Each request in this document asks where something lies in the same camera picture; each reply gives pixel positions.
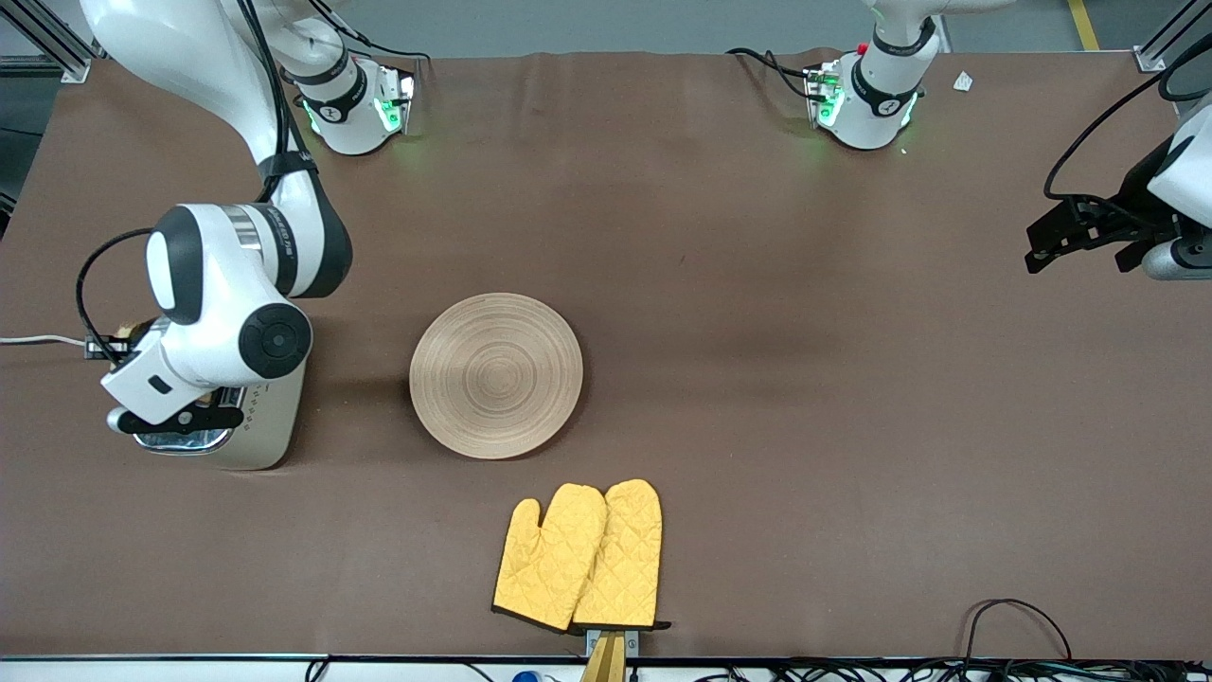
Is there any black right base cable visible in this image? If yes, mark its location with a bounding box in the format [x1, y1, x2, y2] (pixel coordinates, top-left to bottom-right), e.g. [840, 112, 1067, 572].
[331, 24, 432, 75]

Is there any yellow quilted oven mitt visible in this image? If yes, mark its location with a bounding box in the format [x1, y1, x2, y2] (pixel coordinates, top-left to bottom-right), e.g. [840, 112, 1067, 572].
[491, 483, 608, 634]
[572, 478, 672, 632]

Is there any black left base cable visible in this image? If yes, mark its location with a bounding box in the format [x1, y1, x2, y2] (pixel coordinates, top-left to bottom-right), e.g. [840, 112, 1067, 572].
[726, 47, 821, 101]

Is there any beige chrome two-slot toaster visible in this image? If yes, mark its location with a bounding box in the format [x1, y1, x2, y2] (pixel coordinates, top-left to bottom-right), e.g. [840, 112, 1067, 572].
[132, 320, 309, 472]

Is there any aluminium frame post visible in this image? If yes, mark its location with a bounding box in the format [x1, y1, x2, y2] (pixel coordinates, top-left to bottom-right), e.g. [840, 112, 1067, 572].
[1133, 0, 1212, 73]
[0, 0, 130, 84]

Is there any black base cable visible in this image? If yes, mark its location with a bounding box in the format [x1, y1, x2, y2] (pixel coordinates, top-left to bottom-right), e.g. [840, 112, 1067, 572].
[726, 47, 821, 101]
[331, 24, 432, 75]

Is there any round wooden plate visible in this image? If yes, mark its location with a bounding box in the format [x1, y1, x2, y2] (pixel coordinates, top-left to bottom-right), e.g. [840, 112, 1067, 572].
[408, 292, 585, 462]

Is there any black looped cable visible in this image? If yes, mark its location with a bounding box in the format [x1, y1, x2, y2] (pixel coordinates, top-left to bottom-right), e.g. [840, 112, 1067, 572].
[963, 598, 1074, 664]

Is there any brown table cover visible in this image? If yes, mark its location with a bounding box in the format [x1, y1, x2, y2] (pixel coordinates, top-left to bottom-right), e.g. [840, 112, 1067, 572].
[0, 47, 1212, 660]

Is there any black cable bundle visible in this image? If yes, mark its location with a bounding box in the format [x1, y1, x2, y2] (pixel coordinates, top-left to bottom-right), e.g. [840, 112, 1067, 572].
[696, 657, 1212, 682]

